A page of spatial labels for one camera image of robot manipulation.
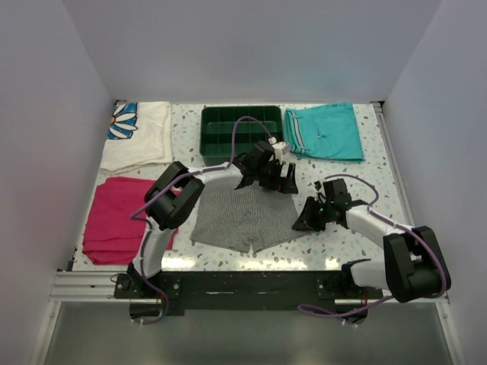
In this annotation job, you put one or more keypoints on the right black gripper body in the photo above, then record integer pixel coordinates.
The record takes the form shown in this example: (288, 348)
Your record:
(327, 213)

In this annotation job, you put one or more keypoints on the cream daisy print shirt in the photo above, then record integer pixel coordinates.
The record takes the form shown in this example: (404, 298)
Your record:
(138, 135)

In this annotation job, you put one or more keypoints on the aluminium frame rail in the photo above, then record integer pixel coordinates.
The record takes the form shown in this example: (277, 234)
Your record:
(381, 121)

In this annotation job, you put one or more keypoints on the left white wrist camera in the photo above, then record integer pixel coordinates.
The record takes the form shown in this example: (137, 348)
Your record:
(280, 149)

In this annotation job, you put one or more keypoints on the green divided plastic tray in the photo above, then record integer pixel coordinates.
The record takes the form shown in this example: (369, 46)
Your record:
(243, 125)

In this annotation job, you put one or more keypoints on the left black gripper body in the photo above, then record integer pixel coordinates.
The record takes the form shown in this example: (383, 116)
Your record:
(259, 173)

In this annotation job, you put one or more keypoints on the pink folded cloth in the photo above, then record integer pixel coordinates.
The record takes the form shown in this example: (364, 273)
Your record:
(110, 236)

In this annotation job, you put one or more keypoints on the grey striped underwear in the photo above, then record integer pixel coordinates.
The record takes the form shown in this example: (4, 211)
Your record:
(250, 219)

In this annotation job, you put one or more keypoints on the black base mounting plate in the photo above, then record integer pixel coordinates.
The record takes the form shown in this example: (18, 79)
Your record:
(239, 290)

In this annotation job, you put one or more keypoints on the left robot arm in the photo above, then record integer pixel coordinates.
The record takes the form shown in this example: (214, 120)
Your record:
(172, 198)

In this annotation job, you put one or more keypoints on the teal folded shorts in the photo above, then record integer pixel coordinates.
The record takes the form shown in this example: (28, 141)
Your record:
(327, 132)

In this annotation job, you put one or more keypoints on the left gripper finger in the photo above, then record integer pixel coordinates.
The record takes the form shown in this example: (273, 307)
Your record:
(271, 178)
(288, 182)

